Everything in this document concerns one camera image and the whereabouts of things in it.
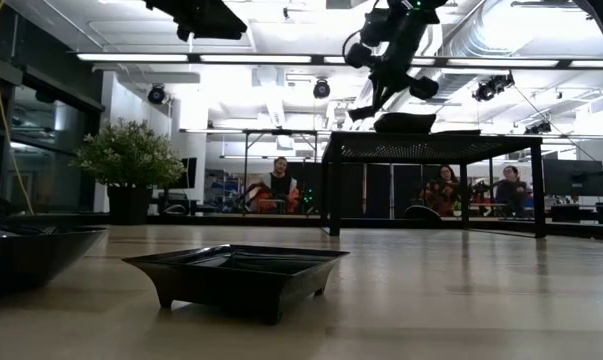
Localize black track light cluster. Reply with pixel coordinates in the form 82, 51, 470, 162
473, 72, 516, 103

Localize overhead light bar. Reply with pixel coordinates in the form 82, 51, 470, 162
74, 52, 603, 70

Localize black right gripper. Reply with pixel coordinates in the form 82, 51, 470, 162
348, 7, 440, 122

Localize black square mini plate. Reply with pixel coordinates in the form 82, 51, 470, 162
122, 243, 351, 326

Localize yellow extension cord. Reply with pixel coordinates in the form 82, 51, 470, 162
0, 0, 36, 216

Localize black computer monitor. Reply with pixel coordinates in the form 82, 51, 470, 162
542, 158, 603, 198
179, 156, 199, 191

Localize black partition panels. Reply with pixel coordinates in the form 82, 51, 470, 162
273, 160, 462, 220

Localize black perforated metal shelf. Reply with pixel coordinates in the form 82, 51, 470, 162
322, 130, 548, 240

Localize green potted plant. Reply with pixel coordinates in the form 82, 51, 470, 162
69, 118, 186, 226

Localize black wavy-edged mini plate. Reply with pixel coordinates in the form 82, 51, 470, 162
373, 111, 438, 135

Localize person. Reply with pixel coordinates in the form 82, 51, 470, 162
493, 164, 532, 217
420, 164, 463, 218
244, 155, 302, 215

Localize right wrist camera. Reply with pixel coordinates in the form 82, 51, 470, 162
344, 42, 376, 70

